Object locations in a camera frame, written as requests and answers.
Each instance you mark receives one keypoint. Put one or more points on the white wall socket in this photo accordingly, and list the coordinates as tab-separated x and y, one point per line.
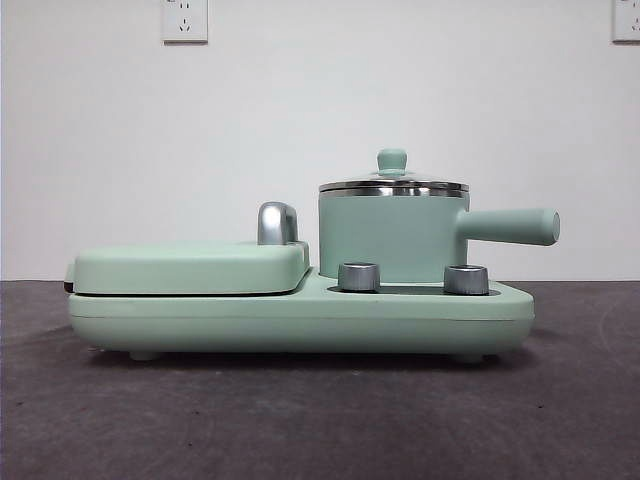
185	22
627	20

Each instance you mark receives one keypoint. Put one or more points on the glass lid with mint knob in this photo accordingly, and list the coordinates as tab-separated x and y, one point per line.
392	161

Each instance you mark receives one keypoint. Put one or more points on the mint green breakfast machine base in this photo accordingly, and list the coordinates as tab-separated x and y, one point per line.
250	320

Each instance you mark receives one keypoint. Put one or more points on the silver control knob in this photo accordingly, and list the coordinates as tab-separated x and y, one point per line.
358	276
466	280

